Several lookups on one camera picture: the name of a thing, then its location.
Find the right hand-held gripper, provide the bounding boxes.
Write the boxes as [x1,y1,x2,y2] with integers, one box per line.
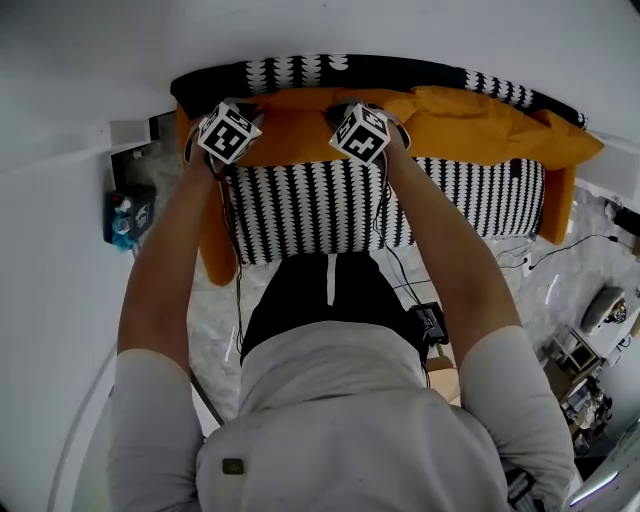
[323,98,413,167]

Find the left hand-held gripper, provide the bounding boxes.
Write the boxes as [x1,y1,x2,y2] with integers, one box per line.
[183,98,265,167]

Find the orange cushion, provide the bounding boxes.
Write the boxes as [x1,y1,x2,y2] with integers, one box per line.
[382,84,606,172]
[234,88,417,168]

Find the person's right forearm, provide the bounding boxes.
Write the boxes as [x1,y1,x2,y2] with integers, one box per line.
[383,142,527,363]

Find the person's left forearm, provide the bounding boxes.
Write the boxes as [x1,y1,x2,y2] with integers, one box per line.
[116,147,237,372]

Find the black white patterned sofa seat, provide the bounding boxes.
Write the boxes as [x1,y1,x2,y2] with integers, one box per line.
[222,156,546,266]

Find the orange sofa armrest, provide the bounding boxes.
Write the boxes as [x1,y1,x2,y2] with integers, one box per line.
[537,162,577,246]
[174,102,237,287]

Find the black bag with blue items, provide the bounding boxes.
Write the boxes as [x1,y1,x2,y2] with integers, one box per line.
[102,184,157,254]

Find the person's black shorts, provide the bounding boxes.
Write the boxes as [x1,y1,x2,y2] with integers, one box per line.
[239,252,427,367]

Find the black electronic box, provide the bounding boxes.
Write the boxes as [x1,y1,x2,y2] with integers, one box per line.
[407,301,450,347]

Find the light wooden stool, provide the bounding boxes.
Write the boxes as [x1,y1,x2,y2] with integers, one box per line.
[427,343,463,408]

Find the person's white shirt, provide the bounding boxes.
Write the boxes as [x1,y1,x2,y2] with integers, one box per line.
[106,319,585,512]

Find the grey oval pillow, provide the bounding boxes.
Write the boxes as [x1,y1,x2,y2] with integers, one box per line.
[580,284,627,335]

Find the cluttered low table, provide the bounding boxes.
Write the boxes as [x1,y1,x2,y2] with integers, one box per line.
[537,323,619,456]

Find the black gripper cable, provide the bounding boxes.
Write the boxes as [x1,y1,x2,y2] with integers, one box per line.
[211,167,247,353]
[373,164,437,391]

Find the black floor cable with plug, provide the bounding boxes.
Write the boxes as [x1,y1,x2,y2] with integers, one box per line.
[494,232,623,272]

